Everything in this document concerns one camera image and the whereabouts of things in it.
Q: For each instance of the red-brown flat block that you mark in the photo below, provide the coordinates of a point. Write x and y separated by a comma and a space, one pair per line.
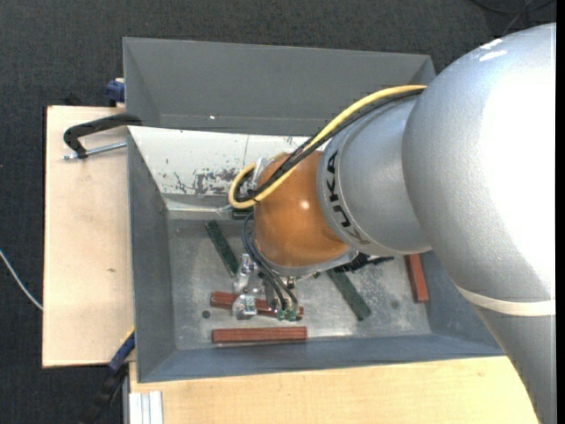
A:
260, 335
417, 278
222, 300

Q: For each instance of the pale wood board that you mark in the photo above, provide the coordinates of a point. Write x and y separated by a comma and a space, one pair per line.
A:
86, 236

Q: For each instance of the dark green flat block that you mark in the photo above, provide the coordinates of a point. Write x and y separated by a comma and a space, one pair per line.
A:
222, 247
351, 296

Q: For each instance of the grey metal bin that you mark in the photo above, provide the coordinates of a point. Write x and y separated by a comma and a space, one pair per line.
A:
190, 245

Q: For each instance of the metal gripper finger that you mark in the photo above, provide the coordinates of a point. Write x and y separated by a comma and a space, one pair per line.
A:
245, 270
246, 305

